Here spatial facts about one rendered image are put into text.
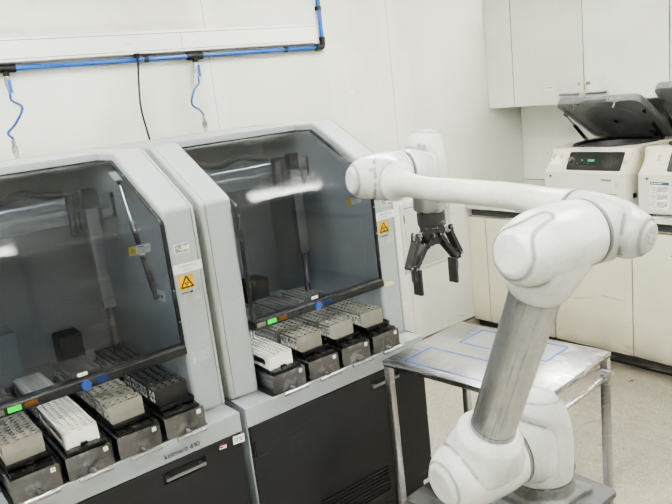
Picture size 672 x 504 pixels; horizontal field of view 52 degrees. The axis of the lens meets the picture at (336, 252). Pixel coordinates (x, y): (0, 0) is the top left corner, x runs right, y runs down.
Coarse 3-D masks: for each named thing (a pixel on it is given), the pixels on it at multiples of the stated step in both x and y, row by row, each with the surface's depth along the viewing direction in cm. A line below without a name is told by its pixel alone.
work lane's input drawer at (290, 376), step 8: (256, 368) 248; (264, 368) 243; (280, 368) 242; (288, 368) 242; (296, 368) 243; (304, 368) 245; (256, 376) 247; (264, 376) 242; (272, 376) 239; (280, 376) 239; (288, 376) 241; (296, 376) 243; (304, 376) 246; (264, 384) 243; (272, 384) 238; (280, 384) 240; (288, 384) 242; (296, 384) 244; (304, 384) 241; (280, 392) 240; (288, 392) 237
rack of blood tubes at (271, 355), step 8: (256, 336) 263; (256, 344) 255; (264, 344) 255; (272, 344) 252; (280, 344) 251; (256, 352) 246; (264, 352) 246; (272, 352) 244; (280, 352) 243; (288, 352) 245; (256, 360) 254; (264, 360) 253; (272, 360) 241; (280, 360) 243; (288, 360) 245; (272, 368) 241
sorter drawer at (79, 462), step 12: (36, 420) 223; (48, 432) 213; (48, 444) 210; (60, 444) 204; (84, 444) 202; (96, 444) 202; (108, 444) 204; (60, 456) 200; (72, 456) 198; (84, 456) 200; (96, 456) 202; (108, 456) 204; (72, 468) 198; (84, 468) 200; (96, 468) 202; (108, 468) 200; (72, 480) 198; (84, 480) 196
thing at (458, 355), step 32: (416, 352) 241; (448, 352) 238; (480, 352) 234; (544, 352) 228; (576, 352) 225; (608, 352) 223; (480, 384) 210; (544, 384) 205; (608, 384) 225; (608, 416) 227; (608, 448) 230; (608, 480) 233
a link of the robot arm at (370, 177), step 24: (360, 168) 165; (384, 168) 164; (408, 168) 165; (360, 192) 166; (384, 192) 165; (408, 192) 160; (432, 192) 157; (456, 192) 155; (480, 192) 153; (504, 192) 151; (528, 192) 148; (552, 192) 143
